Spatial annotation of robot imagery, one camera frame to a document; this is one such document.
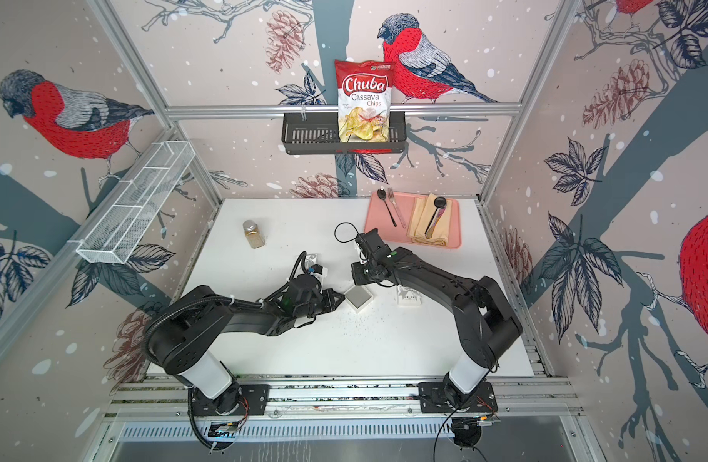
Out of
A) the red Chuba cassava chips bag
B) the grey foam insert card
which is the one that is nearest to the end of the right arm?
the grey foam insert card

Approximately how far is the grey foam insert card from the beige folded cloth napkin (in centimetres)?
30

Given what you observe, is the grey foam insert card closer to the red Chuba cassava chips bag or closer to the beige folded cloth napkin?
the beige folded cloth napkin

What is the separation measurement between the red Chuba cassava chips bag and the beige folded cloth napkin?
37 centimetres

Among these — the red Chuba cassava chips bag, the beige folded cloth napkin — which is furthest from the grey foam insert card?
the red Chuba cassava chips bag

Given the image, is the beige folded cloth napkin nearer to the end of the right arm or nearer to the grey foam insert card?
the grey foam insert card

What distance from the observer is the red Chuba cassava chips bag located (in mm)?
849

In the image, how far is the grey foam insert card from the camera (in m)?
0.90

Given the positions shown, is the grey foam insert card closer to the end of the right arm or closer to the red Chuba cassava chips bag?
the end of the right arm

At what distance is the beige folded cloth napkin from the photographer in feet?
3.58

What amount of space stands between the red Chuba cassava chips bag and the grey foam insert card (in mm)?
491
